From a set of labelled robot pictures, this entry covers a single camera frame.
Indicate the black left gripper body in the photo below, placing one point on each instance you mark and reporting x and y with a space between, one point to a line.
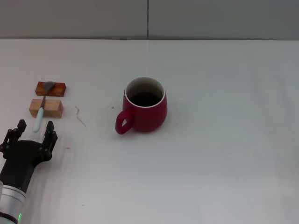
21 158

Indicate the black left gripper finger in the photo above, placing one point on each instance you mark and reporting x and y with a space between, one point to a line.
14 135
49 137

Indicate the red ceramic cup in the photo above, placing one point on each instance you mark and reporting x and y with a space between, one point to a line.
147 119

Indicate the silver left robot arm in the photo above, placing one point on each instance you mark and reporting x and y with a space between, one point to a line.
10 200

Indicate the light wooden block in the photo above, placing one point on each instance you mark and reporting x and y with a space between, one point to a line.
52 108

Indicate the dark reddish wooden block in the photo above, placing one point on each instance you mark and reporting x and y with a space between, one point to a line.
58 89

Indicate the dark coffee liquid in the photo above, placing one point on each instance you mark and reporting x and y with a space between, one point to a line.
144 99

